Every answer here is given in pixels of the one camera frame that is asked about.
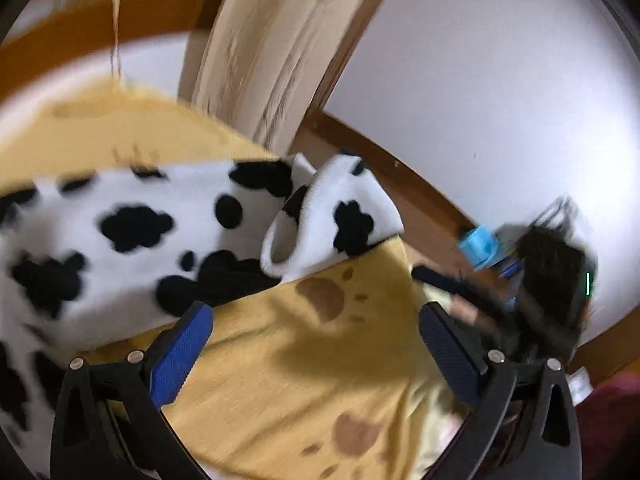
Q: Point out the beige curtain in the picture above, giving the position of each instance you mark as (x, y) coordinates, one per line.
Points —
(260, 50)

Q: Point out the wooden rail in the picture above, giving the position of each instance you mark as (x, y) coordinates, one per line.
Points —
(60, 35)

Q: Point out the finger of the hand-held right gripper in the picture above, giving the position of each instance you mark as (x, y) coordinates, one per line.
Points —
(445, 282)
(472, 312)

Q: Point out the yellow blanket with brown spots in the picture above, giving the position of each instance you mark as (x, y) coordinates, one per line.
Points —
(300, 360)

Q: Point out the dark red cloth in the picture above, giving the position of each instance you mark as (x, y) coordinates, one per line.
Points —
(615, 422)

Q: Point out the cow print fleece garment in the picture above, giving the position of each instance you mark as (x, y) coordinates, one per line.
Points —
(130, 240)

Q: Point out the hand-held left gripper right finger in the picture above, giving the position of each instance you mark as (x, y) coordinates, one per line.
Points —
(450, 355)

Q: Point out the wooden wall trim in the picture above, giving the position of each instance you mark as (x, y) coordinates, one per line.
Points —
(400, 180)

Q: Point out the blue plastic object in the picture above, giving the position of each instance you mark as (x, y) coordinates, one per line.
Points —
(477, 247)

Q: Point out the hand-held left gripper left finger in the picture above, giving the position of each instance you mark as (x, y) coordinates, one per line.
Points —
(182, 347)

